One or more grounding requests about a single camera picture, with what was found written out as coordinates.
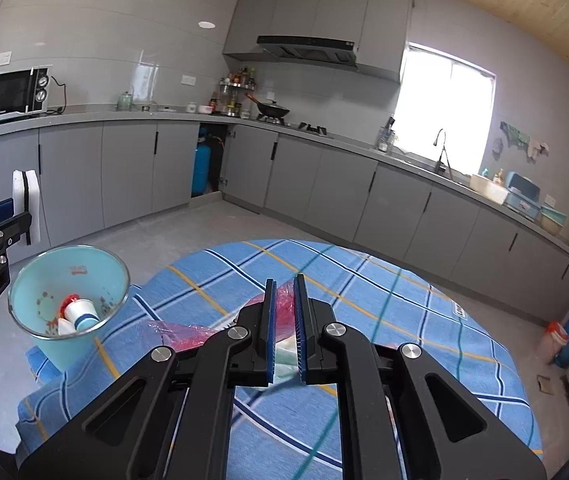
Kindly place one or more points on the light teal plastic bin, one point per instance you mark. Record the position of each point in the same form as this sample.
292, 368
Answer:
59, 355

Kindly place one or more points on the green striped towel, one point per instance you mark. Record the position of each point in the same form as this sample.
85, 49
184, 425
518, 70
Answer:
514, 135

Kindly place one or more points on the gas stove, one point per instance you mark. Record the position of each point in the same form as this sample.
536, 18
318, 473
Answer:
312, 127

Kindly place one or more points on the white paper cup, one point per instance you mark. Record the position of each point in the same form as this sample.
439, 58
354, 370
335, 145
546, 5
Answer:
82, 310

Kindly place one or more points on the black kitchen faucet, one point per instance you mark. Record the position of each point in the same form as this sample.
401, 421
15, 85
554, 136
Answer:
443, 160

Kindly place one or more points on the hanging metal strainer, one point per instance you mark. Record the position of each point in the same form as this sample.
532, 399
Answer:
497, 144

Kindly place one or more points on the white bowl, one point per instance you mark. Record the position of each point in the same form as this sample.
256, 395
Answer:
206, 109

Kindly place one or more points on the light green jar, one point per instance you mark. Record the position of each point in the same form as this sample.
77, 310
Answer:
124, 102

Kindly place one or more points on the knife holder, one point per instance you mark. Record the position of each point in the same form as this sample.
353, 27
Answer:
386, 142

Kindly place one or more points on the white wall outlet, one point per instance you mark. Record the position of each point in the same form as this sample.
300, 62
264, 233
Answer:
188, 79

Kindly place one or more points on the clear pink plastic bag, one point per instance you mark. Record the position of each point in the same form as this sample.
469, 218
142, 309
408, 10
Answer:
184, 335

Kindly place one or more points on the blue plaid tablecloth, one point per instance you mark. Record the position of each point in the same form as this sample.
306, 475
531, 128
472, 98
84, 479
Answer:
414, 360

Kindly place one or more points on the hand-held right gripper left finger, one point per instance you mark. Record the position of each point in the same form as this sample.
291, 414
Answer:
270, 330

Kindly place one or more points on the spice rack with bottles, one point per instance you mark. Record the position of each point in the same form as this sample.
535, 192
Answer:
237, 85

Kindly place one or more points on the blue dish rack box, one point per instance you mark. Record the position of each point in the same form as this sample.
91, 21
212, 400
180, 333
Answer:
521, 195

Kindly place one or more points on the small round white light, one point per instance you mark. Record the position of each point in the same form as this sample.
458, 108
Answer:
207, 24

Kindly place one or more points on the grey cabinets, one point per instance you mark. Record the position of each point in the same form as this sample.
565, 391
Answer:
404, 210
324, 5

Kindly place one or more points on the grey upper cabinets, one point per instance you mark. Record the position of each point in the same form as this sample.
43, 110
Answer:
324, 5

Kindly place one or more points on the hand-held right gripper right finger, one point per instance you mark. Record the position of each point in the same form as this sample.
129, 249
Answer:
300, 330

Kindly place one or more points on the black wok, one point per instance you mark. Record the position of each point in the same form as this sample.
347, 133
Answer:
273, 109

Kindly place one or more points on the yellow soap bottle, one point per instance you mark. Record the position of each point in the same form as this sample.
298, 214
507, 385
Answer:
499, 176

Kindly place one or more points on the white plastic basin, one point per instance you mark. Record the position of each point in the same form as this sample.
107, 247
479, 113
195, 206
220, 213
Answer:
489, 190

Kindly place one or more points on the stack of teal basins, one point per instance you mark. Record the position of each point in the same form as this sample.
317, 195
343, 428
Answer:
553, 220

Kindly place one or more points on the grey lower cabinets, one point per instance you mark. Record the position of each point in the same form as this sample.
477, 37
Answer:
404, 210

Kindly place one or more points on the white microwave oven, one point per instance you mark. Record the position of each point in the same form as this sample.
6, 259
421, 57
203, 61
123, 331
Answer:
4, 95

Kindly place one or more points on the cardboard piece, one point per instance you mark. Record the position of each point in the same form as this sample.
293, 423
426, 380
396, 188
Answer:
546, 384

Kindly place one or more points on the bright window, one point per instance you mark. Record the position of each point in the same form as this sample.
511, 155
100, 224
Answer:
439, 110

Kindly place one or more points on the white foam block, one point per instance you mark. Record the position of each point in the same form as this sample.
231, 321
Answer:
34, 200

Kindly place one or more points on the red and white bin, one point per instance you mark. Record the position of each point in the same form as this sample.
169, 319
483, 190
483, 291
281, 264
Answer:
554, 345

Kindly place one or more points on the black range hood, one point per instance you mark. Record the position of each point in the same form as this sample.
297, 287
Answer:
309, 47

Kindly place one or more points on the beige hanging cloth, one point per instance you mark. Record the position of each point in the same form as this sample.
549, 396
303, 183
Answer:
534, 149

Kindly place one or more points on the blue gas cylinder under counter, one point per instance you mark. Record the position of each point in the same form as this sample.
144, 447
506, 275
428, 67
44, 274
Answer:
202, 170

